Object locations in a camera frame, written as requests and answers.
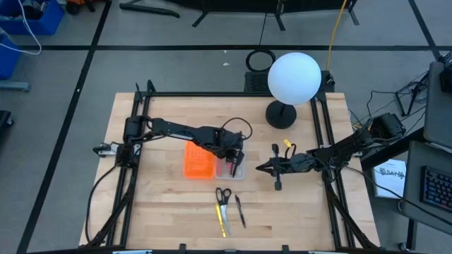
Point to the large blue storage bin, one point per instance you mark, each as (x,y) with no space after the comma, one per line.
(49,21)

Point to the black partition screen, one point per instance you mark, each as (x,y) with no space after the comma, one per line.
(247,4)

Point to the orange perforated plastic lid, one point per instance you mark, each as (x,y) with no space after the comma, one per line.
(197,162)

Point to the black vented power box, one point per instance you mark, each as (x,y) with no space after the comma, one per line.
(256,83)

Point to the black gel pen rubber grip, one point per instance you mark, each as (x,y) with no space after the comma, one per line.
(240,211)

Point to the black aluminium rig frame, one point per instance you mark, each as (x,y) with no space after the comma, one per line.
(212,94)

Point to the grey side desk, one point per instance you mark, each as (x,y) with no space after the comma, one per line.
(413,197)

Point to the black backlit keyboard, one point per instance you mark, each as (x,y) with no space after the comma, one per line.
(438,188)

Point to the yellow highlighter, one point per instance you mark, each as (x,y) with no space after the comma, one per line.
(219,215)

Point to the white printed paper sheet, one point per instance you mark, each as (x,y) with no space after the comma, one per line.
(388,183)

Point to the grey floor bar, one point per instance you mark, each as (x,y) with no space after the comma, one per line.
(14,86)

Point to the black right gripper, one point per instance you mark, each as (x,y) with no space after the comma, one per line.
(295,165)

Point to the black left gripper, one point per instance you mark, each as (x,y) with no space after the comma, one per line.
(229,143)

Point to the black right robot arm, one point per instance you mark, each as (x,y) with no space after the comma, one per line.
(346,146)

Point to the grey monitor back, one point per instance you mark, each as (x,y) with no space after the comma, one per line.
(438,106)

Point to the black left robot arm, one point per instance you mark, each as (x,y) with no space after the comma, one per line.
(176,130)

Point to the clear plastic supply box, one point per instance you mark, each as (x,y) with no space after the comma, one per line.
(243,173)

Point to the small blue storage bin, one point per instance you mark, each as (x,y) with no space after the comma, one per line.
(7,60)

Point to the white globe lamp black base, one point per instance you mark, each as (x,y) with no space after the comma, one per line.
(293,77)

